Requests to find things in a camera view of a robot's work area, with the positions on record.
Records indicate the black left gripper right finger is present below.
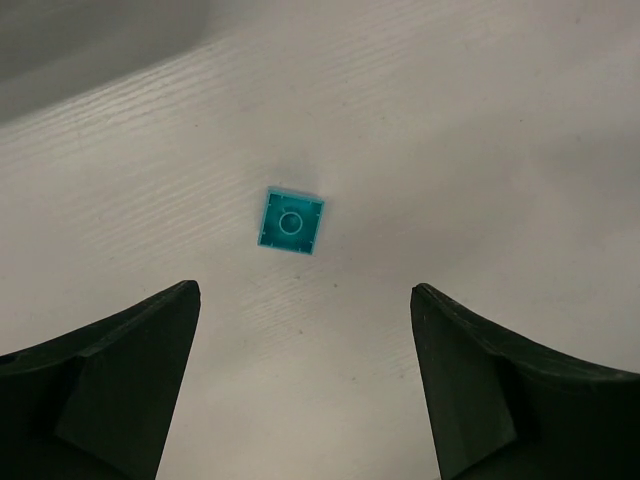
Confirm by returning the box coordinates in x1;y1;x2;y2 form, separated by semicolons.
410;284;639;479

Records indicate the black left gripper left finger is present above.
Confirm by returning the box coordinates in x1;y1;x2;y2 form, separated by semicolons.
1;280;200;479

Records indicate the light blue lego brick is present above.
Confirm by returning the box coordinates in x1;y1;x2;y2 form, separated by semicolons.
257;187;325;255

